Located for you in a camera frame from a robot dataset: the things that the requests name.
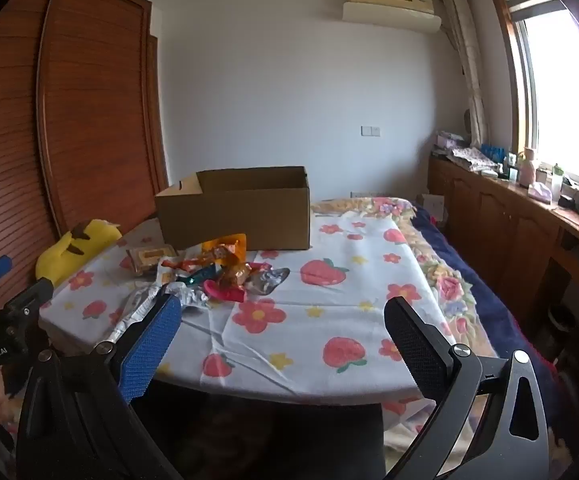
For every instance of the white paper bag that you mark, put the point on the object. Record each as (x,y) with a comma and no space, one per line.
(430,206)

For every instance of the golden brown snack packet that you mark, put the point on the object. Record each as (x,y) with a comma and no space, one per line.
(234,275)

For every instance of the brown cardboard box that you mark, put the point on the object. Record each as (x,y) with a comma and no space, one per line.
(249,220)

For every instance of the pink tissue box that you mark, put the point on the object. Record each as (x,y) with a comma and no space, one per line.
(539,192)

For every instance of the dark waste bin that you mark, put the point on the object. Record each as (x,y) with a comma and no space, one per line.
(562,317)

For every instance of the white red snack packet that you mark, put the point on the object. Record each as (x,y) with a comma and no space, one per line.
(167,275)

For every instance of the yellow plush toy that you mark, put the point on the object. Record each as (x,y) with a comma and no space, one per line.
(84,240)

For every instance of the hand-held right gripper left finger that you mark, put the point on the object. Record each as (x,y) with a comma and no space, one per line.
(149,347)

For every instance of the pink bottle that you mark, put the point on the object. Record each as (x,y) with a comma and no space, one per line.
(527,170)

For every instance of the dark blue blanket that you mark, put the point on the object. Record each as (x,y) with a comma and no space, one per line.
(474,280)

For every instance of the white strawberry print sheet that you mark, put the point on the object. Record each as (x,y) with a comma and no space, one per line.
(319,310)

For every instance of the white wall switch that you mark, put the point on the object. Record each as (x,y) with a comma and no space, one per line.
(371,131)

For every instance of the green capped bottle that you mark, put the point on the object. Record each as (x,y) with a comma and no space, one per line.
(557,176)

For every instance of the beige floral blanket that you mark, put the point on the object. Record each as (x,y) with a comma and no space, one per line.
(444,280)

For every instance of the pink snack packet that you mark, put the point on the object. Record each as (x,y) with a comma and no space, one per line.
(224,292)

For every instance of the orange snack packet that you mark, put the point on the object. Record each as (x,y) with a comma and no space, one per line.
(229,245)

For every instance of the clear brown biscuit packet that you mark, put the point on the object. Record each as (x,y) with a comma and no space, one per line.
(150,258)

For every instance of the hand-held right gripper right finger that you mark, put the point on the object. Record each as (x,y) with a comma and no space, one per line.
(414,345)

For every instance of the long wooden cabinet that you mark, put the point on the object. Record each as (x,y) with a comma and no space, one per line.
(499,230)

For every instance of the teal candy wrapper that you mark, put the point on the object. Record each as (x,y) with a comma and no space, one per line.
(204,274)

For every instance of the pale patterned curtain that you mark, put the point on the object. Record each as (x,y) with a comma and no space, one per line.
(469,60)

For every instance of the red white candy wrapper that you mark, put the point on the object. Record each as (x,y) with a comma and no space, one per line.
(179,262)

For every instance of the blue bottles set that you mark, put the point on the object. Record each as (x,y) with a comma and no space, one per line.
(494,151)

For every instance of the large crinkled silver packet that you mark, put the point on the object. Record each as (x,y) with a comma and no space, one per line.
(134,310)

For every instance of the dark round mirror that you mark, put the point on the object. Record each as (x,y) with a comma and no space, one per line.
(467,121)

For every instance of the floral cloth bundle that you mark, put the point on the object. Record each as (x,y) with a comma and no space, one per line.
(469,157)

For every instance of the wood framed window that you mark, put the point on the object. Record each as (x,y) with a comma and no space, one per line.
(554,85)

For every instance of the silver foil snack pouch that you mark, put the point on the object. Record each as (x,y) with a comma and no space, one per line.
(269,280)

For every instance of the wooden wardrobe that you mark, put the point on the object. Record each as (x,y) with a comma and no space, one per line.
(84,110)

